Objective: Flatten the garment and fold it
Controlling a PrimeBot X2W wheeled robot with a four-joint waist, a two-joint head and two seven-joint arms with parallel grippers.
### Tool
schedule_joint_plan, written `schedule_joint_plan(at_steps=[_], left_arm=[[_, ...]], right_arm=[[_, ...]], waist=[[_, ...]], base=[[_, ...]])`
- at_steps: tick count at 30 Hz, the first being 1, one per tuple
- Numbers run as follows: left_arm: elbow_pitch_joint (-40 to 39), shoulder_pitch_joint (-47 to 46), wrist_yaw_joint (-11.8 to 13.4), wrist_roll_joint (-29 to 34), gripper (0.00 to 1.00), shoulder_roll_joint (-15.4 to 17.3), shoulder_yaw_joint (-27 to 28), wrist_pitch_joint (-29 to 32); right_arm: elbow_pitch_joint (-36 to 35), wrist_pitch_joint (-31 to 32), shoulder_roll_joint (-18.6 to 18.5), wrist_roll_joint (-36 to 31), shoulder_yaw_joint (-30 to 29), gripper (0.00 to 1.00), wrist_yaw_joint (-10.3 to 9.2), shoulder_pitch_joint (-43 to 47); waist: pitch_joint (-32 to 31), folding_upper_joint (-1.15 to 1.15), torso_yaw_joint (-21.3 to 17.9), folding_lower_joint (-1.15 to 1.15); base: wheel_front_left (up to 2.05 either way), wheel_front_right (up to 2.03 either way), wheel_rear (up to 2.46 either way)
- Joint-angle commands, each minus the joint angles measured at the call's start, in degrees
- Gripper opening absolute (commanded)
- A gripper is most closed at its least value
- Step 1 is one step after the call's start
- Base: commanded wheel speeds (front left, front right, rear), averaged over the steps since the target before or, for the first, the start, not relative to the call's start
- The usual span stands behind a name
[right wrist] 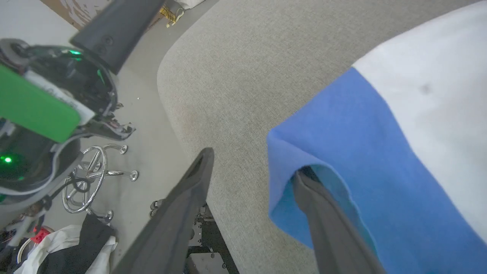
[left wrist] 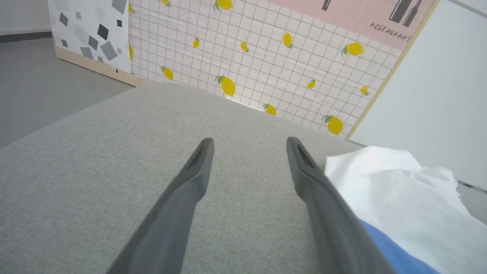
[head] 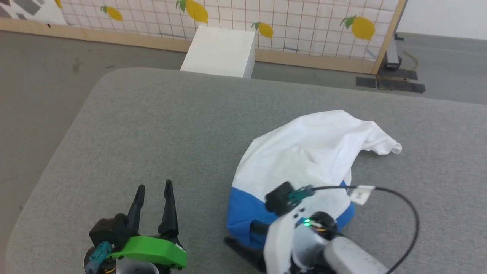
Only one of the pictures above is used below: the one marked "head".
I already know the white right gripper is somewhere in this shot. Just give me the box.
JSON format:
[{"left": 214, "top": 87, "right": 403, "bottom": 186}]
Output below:
[{"left": 224, "top": 207, "right": 307, "bottom": 274}]

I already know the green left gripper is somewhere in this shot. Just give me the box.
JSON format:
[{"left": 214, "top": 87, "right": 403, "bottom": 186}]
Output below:
[{"left": 110, "top": 180, "right": 188, "bottom": 271}]

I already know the white and blue garment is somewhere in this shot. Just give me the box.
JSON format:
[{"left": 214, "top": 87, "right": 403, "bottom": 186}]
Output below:
[{"left": 226, "top": 110, "right": 403, "bottom": 250}]

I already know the white box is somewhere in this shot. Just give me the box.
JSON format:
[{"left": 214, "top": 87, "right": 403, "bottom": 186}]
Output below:
[{"left": 180, "top": 26, "right": 256, "bottom": 78}]

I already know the lemon-pattern grid partition panel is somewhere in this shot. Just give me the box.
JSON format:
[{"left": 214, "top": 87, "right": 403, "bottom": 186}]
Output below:
[{"left": 0, "top": 0, "right": 407, "bottom": 75}]

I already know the grey partition stand foot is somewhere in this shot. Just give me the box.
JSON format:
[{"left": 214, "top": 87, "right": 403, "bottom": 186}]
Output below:
[{"left": 384, "top": 33, "right": 404, "bottom": 70}]

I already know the white right cable tag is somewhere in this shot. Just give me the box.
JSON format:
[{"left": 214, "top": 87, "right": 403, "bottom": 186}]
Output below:
[{"left": 348, "top": 185, "right": 376, "bottom": 206}]

